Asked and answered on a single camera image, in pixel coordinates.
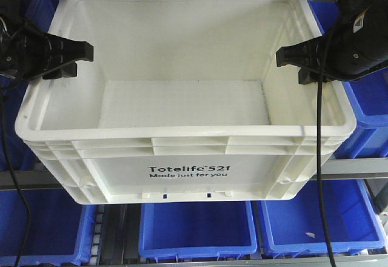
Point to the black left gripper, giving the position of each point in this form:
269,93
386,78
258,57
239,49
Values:
27,52

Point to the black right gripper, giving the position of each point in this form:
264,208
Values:
353,48

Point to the white plastic Totelife bin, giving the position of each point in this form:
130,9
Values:
182,102

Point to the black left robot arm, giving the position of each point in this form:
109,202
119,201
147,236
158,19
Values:
28,53

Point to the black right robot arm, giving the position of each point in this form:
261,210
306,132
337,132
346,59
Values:
356,45

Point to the blue bin right side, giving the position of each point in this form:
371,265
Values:
368,98

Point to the blue bin lower right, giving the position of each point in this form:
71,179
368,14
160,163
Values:
294,227

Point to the blue bin lower left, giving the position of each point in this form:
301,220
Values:
61,230

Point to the blue bin lower middle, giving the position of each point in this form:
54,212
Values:
197,230

